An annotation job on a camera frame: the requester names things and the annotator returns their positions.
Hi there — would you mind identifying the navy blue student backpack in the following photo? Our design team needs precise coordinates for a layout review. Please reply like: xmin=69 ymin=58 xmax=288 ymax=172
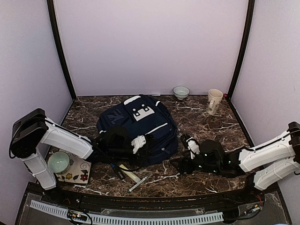
xmin=96 ymin=95 xmax=178 ymax=167

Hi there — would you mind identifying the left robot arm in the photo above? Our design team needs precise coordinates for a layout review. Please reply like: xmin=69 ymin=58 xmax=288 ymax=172
xmin=8 ymin=108 xmax=153 ymax=204

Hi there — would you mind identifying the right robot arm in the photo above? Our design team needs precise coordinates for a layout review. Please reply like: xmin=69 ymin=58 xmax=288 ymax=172
xmin=170 ymin=122 xmax=300 ymax=203

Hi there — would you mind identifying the blue black marker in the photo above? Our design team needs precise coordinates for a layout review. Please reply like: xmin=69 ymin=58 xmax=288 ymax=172
xmin=111 ymin=164 xmax=125 ymax=180

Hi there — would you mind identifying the yellow highlighter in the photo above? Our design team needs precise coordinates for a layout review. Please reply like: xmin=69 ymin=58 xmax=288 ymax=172
xmin=119 ymin=164 xmax=141 ymax=183

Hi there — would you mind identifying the floral square plate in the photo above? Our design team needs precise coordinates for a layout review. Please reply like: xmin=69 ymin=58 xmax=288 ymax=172
xmin=56 ymin=150 xmax=91 ymax=185

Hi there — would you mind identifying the white green pen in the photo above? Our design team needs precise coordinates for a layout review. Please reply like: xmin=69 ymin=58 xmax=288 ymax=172
xmin=128 ymin=176 xmax=148 ymax=193

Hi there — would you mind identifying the green bowl on plate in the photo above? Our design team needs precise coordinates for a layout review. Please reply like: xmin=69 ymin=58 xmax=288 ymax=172
xmin=47 ymin=151 xmax=70 ymax=174

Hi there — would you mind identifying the cream ceramic mug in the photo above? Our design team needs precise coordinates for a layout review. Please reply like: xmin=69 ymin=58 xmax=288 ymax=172
xmin=206 ymin=89 xmax=224 ymax=115

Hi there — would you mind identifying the small green bowl at back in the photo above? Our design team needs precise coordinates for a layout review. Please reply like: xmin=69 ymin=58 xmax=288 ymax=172
xmin=173 ymin=86 xmax=190 ymax=100

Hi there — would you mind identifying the small circuit board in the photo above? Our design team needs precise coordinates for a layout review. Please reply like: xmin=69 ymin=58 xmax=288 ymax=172
xmin=67 ymin=210 xmax=88 ymax=221

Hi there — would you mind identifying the black front rail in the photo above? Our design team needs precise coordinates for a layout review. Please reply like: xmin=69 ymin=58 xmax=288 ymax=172
xmin=28 ymin=181 xmax=279 ymax=213

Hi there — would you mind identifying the white slotted cable duct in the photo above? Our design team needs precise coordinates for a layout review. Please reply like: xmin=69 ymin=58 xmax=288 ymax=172
xmin=30 ymin=200 xmax=224 ymax=225

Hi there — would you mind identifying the right black frame post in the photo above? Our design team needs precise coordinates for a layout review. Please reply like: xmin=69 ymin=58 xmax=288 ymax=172
xmin=227 ymin=0 xmax=255 ymax=101

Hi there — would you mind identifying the black frame post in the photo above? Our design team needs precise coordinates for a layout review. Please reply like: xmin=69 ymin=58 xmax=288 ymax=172
xmin=227 ymin=0 xmax=255 ymax=101
xmin=46 ymin=0 xmax=77 ymax=101

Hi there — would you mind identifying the left black frame post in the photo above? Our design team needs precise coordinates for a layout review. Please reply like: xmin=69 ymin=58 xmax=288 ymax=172
xmin=46 ymin=0 xmax=77 ymax=101

